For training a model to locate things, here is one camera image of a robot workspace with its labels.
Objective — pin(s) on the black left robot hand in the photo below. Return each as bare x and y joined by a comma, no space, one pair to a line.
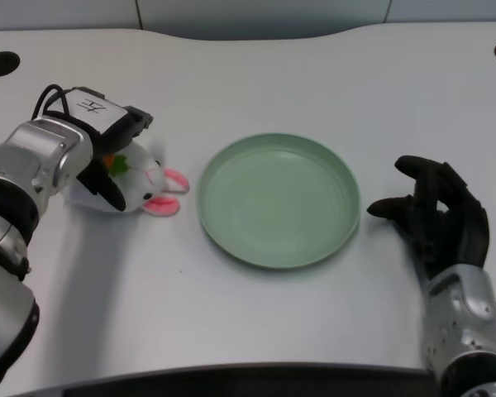
107,128

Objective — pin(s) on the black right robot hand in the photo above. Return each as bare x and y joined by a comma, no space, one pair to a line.
442,219

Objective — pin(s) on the white rabbit plush doll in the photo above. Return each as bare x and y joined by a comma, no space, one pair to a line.
149,182

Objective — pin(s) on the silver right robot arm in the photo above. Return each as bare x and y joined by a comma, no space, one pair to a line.
471,331

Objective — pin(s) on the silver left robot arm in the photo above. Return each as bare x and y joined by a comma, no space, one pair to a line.
20,215

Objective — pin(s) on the green round plate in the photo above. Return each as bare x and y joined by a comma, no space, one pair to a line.
279,200

